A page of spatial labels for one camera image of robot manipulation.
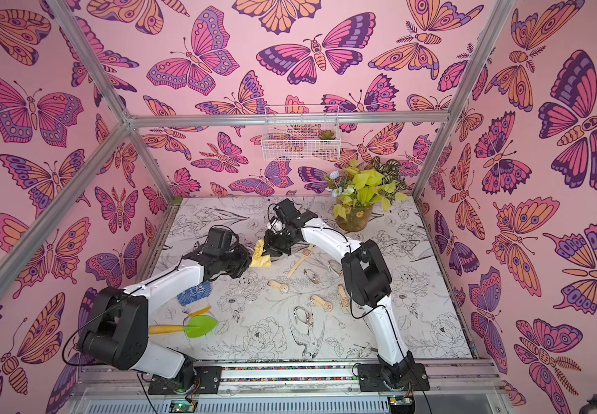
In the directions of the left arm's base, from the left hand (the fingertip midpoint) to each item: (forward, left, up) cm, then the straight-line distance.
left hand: (261, 255), depth 90 cm
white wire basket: (+38, -14, +25) cm, 47 cm away
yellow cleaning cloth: (-4, 0, +3) cm, 5 cm away
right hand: (0, 0, +2) cm, 2 cm away
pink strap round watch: (-3, -18, -9) cm, 20 cm away
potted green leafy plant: (+23, -36, +10) cm, 44 cm away
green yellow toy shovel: (-22, +20, -10) cm, 31 cm away
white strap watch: (+1, -27, -9) cm, 28 cm away
